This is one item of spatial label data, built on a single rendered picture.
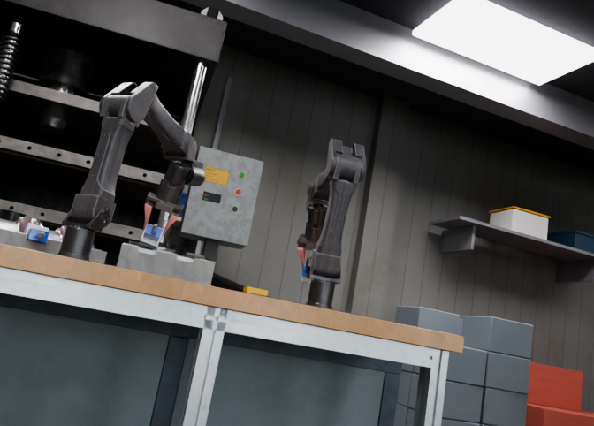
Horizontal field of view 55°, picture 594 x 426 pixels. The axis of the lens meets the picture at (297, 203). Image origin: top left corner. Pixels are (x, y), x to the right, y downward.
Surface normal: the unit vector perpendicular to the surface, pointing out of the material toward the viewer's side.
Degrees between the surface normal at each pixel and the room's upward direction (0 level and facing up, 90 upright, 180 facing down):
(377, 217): 90
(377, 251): 90
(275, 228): 90
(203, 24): 90
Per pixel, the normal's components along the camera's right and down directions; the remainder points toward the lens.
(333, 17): 0.36, -0.14
